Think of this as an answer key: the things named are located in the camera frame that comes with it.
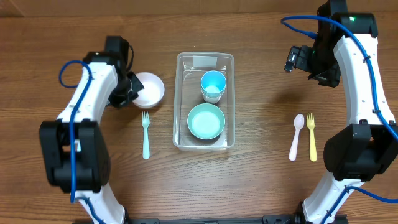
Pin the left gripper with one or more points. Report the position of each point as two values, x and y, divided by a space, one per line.
136 85

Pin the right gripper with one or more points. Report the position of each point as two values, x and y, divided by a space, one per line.
329 77

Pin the white bowl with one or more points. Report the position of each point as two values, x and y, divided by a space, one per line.
153 90

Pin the pink cup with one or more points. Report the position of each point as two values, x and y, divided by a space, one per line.
213 100

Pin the green cup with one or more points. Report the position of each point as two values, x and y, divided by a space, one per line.
212 93

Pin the blue cup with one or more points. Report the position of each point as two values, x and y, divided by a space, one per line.
213 79

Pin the teal bowl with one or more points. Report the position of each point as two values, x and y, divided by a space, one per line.
206 121

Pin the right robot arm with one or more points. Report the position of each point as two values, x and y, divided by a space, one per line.
345 52

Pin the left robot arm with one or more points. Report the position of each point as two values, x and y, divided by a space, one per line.
75 154

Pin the clear plastic container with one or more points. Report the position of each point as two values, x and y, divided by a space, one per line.
191 66

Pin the light blue plastic fork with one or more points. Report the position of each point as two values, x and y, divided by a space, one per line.
145 125

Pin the yellow plastic fork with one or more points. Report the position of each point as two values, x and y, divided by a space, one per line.
312 145

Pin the pink plastic spoon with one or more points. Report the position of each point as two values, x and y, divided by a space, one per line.
298 125

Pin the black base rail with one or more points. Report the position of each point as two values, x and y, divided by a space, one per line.
266 219

